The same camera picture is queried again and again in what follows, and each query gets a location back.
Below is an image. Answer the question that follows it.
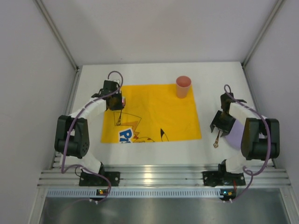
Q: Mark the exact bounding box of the gold metal spoon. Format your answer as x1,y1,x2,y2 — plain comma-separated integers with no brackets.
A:
213,130,221,148

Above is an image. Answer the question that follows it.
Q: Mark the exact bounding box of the purple metal fork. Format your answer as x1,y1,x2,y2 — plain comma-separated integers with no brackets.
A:
116,110,122,126

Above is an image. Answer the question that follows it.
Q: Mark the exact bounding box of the yellow printed cloth placemat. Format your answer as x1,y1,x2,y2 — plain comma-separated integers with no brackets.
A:
101,84,202,143

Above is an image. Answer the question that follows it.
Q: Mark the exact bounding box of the pink plastic cup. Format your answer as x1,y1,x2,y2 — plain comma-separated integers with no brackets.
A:
176,76,192,98

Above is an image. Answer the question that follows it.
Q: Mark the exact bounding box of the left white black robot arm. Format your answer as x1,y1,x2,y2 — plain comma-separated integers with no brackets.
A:
54,80,125,174

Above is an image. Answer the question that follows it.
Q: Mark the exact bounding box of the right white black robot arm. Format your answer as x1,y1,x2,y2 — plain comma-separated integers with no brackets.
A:
203,92,280,187

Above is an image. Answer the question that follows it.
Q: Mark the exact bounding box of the lilac plastic plate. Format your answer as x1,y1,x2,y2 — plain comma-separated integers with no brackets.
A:
225,120,244,150

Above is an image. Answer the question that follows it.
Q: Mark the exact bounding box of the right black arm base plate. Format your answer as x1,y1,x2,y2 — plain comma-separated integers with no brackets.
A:
202,171,246,187

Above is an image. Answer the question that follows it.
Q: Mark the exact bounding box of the aluminium mounting rail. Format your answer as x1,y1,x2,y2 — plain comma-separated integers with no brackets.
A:
37,165,291,188

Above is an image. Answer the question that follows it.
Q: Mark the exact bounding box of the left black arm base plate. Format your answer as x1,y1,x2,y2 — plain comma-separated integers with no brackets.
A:
79,172,121,187

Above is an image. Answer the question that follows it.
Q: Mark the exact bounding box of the aluminium frame post left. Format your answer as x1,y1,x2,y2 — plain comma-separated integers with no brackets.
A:
33,0,79,71

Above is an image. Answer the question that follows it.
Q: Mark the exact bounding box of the aluminium frame post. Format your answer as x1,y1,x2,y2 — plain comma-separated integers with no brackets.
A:
33,0,79,71
241,0,285,69

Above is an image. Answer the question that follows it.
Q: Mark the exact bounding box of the slotted grey cable duct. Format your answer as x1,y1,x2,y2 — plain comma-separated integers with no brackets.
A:
47,188,234,198

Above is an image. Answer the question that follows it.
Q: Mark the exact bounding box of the aluminium frame post right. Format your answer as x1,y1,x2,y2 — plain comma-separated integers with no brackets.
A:
241,0,285,69

